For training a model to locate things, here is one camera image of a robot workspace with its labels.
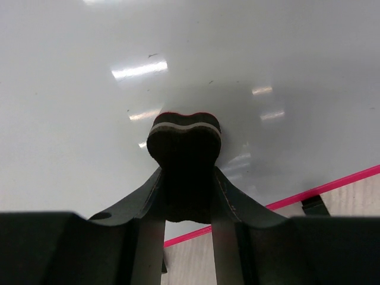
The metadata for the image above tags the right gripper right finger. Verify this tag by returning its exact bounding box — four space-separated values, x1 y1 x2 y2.
211 167 286 284

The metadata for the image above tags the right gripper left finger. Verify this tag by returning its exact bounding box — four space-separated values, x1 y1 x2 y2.
90 168 165 284

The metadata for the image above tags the black felt eraser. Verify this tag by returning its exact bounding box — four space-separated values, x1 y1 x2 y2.
147 112 221 224

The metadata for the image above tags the pink framed whiteboard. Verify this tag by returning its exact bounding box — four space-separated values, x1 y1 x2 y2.
0 0 380 248

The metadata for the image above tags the black whiteboard stand foot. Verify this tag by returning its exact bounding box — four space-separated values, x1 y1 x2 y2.
161 252 167 274

